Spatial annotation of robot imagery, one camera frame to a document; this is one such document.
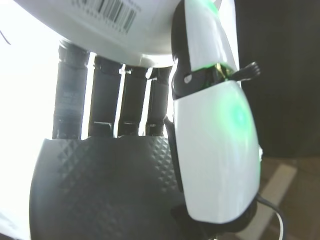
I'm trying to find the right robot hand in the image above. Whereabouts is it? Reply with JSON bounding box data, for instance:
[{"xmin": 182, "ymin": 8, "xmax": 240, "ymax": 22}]
[{"xmin": 29, "ymin": 0, "xmax": 262, "ymax": 240}]

